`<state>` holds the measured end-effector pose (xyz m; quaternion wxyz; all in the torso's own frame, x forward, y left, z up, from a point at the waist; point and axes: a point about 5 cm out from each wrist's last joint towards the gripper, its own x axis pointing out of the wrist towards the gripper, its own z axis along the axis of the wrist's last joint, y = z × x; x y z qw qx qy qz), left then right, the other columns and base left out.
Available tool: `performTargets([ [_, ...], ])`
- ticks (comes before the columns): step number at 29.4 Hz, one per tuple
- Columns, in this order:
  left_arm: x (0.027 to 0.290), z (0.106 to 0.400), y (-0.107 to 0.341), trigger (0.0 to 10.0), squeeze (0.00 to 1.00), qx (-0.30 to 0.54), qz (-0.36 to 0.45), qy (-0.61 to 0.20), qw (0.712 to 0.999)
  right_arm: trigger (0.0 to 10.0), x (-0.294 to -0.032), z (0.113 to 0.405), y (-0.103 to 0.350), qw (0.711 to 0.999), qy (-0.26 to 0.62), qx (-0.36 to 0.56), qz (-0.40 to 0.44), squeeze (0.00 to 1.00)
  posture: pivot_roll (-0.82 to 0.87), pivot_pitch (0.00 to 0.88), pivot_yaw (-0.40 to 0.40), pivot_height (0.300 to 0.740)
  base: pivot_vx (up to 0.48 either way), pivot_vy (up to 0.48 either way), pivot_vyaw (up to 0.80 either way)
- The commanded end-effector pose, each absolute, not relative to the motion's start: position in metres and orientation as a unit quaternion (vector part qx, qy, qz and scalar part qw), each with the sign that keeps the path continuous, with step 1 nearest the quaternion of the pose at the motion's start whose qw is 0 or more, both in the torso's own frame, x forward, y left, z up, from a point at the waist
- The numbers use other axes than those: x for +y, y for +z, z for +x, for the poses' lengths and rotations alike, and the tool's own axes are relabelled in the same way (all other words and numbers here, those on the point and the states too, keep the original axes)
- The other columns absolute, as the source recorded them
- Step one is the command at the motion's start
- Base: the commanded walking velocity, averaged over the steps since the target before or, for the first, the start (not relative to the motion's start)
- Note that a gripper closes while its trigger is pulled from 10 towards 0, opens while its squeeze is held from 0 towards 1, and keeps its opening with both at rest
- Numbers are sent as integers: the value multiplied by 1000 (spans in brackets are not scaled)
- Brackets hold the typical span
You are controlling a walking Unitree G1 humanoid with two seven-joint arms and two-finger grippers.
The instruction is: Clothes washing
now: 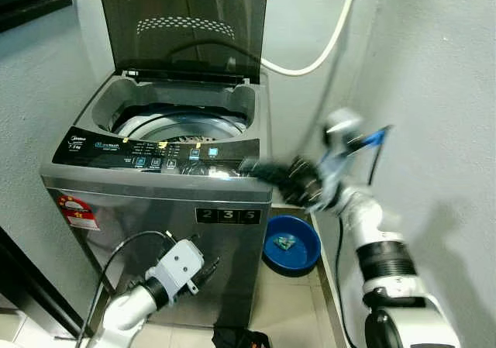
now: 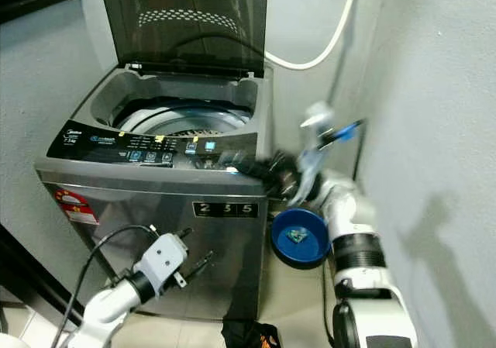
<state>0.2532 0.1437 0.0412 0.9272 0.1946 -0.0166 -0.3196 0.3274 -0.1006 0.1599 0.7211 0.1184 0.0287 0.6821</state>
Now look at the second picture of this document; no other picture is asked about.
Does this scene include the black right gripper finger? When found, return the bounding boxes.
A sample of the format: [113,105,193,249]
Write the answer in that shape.
[223,165,277,184]
[220,152,278,169]

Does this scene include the grey top-load washing machine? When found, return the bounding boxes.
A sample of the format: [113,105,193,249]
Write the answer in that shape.
[34,63,274,322]

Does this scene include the black number label strip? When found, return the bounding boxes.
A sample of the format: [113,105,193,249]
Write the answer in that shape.
[192,201,260,219]

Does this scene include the blue plastic basin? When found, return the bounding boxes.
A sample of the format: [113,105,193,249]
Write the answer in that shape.
[271,207,332,270]

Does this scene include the steel washer drum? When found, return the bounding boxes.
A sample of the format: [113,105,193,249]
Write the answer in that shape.
[112,99,253,138]

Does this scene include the black cloth with orange print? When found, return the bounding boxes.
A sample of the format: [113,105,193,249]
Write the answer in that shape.
[221,319,282,348]

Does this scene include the black washer control panel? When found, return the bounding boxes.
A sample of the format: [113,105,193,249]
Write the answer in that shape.
[46,120,261,175]

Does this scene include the red round sticker label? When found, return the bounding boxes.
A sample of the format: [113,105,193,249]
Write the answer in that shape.
[53,188,98,226]

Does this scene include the dark tinted washer lid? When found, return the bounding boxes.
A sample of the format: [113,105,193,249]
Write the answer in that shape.
[98,0,269,78]

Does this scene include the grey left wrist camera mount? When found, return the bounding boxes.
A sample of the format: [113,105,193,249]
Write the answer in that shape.
[135,232,191,291]

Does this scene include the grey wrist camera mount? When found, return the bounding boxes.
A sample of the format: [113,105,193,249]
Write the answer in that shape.
[135,232,191,291]
[301,101,367,172]

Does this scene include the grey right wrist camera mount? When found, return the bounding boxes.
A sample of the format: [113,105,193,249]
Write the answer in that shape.
[301,101,367,172]

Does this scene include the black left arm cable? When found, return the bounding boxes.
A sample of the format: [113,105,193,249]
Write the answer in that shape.
[70,223,160,341]

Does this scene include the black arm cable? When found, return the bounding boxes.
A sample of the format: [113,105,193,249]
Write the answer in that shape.
[318,255,336,348]
[70,223,160,341]

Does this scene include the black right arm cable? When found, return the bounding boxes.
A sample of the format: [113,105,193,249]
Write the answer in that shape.
[318,255,336,348]

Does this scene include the white water inlet hose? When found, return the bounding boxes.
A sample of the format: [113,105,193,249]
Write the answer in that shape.
[265,0,366,72]

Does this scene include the dark door frame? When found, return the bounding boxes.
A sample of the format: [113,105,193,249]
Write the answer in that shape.
[0,224,75,330]

